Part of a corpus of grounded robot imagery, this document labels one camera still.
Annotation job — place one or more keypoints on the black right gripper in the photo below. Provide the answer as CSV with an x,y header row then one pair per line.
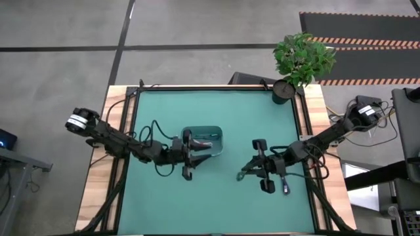
x,y
272,164

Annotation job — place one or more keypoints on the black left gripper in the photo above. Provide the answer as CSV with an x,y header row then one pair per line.
x,y
177,152

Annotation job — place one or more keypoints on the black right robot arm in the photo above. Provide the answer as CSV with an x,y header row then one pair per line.
x,y
328,134

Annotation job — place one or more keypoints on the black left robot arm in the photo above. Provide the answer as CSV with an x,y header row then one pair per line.
x,y
115,141

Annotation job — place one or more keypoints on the teal plastic bin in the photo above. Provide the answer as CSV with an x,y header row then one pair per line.
x,y
219,150

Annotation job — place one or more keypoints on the teal table mat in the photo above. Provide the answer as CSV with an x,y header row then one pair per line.
x,y
213,203

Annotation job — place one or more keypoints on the black equipment case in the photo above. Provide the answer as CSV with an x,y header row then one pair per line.
x,y
249,79

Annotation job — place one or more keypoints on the white board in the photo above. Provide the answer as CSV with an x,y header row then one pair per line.
x,y
361,196

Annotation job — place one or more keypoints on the black metal beam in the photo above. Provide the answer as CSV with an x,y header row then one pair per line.
x,y
374,175

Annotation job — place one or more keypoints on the potted green plant black pot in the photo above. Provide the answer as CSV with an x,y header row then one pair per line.
x,y
302,59

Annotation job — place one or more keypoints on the black power adapter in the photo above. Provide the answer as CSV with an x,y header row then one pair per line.
x,y
364,98

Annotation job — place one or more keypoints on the black desk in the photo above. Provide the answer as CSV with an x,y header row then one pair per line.
x,y
407,124

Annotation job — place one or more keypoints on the grey utility cart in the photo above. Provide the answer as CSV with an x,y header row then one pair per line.
x,y
413,219

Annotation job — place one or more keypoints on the black mat with hazard stripes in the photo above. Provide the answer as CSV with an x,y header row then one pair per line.
x,y
361,26

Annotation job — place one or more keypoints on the grey metal desk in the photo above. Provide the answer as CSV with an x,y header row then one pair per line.
x,y
19,157

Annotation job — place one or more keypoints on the black device with blue light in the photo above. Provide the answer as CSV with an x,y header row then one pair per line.
x,y
6,139

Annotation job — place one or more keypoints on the black metal table frame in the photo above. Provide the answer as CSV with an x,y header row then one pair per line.
x,y
210,88

